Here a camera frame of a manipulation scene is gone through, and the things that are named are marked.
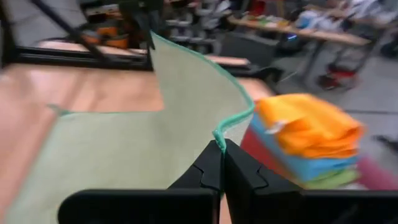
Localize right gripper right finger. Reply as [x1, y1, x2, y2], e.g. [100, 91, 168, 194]
[223, 138, 303, 192]

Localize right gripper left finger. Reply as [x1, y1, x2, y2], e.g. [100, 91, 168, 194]
[167, 139, 224, 191]

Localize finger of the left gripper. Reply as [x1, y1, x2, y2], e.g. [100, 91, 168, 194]
[138, 18, 157, 50]

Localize blue microfiber towel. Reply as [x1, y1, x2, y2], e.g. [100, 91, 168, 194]
[248, 113, 360, 183]

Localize pale green microfiber towel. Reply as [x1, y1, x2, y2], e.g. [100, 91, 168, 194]
[5, 30, 256, 224]

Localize orange microfiber towel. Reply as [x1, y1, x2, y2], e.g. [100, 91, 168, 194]
[256, 93, 365, 159]

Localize bright green microfiber towel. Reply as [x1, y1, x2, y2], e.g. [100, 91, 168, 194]
[303, 169, 361, 190]

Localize red plastic bin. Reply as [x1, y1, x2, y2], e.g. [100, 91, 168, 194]
[239, 126, 398, 191]

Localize orange and black machine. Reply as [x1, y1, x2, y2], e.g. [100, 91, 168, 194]
[81, 4, 131, 50]

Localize large black case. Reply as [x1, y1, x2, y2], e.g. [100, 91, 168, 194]
[219, 30, 280, 68]

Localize red wheeled stool base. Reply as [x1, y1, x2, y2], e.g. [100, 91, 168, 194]
[317, 63, 360, 91]

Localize wooden background table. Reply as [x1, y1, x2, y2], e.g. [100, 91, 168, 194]
[228, 14, 373, 82]

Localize person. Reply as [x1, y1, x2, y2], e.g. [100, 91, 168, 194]
[295, 0, 398, 32]

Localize black metal table frame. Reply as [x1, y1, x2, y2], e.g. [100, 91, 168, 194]
[0, 0, 282, 82]

